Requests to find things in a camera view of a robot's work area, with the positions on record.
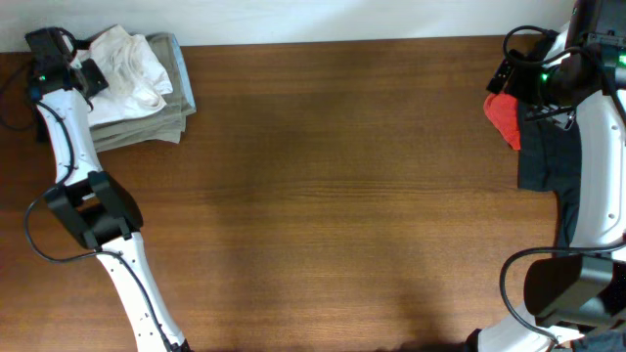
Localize white robot print t-shirt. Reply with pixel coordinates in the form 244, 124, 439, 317
77, 24, 173, 127

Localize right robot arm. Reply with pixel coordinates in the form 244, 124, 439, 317
466, 0, 625, 351

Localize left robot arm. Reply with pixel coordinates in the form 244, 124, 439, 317
28, 61, 190, 351

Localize red garment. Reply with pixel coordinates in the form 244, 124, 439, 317
483, 93, 521, 151

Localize black garment in pile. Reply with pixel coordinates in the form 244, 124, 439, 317
517, 102, 581, 247

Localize folded khaki trousers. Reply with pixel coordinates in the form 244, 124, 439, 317
91, 32, 187, 152

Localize folded light blue garment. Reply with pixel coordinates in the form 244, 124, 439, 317
171, 35, 197, 115

